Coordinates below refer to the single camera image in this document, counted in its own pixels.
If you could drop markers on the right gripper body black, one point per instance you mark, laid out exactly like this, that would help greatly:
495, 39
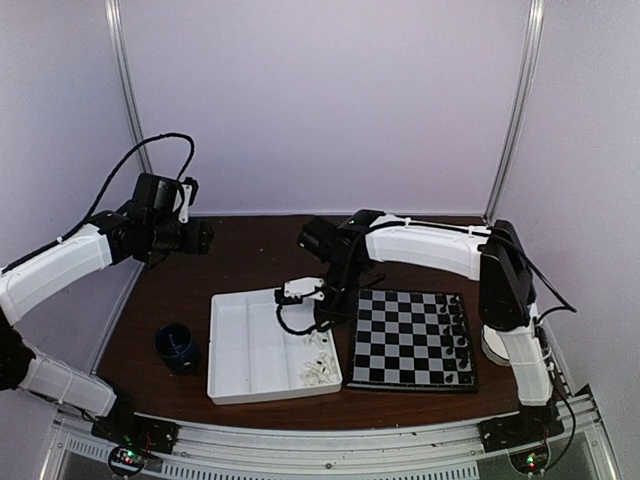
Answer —
348, 275

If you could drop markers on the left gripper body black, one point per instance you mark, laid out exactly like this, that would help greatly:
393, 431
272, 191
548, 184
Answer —
163, 237

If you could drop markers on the black white chess board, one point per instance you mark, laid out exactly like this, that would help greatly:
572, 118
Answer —
411, 342

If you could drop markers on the white plastic compartment tray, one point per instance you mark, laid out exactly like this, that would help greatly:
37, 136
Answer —
253, 359

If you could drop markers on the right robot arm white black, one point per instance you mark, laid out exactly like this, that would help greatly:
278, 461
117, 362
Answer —
492, 256

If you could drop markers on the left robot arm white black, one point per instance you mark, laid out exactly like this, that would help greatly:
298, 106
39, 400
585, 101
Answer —
106, 240

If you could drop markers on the dark blue mug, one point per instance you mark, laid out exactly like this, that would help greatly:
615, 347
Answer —
176, 346

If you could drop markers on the white scalloped bowl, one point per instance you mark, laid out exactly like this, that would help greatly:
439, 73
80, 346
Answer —
493, 347

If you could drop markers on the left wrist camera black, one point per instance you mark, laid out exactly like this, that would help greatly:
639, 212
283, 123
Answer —
153, 193

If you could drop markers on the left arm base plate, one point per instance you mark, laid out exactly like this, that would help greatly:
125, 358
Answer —
144, 434

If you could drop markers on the left aluminium corner post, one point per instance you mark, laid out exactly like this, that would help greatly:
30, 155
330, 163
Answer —
117, 37

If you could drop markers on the aluminium corner post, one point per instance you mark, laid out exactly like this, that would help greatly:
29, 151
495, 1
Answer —
117, 37
527, 70

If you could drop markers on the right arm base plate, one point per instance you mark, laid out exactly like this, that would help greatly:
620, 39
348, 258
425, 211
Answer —
516, 430

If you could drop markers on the aluminium front rail frame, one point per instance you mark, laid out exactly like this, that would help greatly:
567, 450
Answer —
452, 450

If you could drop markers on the right aluminium corner post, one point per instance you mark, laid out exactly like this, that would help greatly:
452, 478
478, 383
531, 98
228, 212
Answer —
527, 70

